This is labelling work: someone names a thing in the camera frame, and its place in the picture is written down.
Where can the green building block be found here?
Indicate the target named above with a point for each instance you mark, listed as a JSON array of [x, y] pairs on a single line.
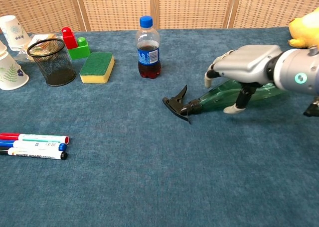
[[81, 51]]

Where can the cola bottle blue cap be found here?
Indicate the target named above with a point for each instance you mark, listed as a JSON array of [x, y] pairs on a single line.
[[148, 50]]

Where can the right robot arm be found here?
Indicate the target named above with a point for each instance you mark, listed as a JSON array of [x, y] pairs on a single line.
[[299, 70]]

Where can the white paper cup stack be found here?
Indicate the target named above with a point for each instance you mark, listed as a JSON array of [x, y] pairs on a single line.
[[15, 33]]

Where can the green spray bottle black trigger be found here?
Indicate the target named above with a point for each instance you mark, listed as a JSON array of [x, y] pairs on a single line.
[[219, 97]]

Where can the black mesh pen holder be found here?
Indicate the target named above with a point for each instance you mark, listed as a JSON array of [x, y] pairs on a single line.
[[56, 67]]

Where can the blue whiteboard marker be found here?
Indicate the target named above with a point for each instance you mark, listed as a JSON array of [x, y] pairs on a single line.
[[30, 145]]

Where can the yellow plush toy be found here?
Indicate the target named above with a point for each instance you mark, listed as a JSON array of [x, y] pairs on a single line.
[[306, 30]]

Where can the packaged sandwich bread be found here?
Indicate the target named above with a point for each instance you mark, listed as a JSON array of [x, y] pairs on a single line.
[[41, 37]]

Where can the black whiteboard marker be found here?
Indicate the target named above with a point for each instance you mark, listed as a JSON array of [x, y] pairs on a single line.
[[32, 154]]

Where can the red whiteboard marker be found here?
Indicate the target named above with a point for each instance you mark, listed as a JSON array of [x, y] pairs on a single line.
[[37, 138]]

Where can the green yellow sponge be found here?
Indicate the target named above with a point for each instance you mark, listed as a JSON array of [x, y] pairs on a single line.
[[97, 65]]

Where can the blue table cloth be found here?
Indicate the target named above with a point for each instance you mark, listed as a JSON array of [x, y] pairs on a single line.
[[124, 187]]

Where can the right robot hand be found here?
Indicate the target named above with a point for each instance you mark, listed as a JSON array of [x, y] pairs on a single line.
[[246, 62]]

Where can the red building block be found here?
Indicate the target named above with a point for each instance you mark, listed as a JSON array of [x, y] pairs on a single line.
[[69, 39]]

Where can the woven folding screen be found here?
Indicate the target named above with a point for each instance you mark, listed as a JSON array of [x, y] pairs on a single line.
[[119, 8]]

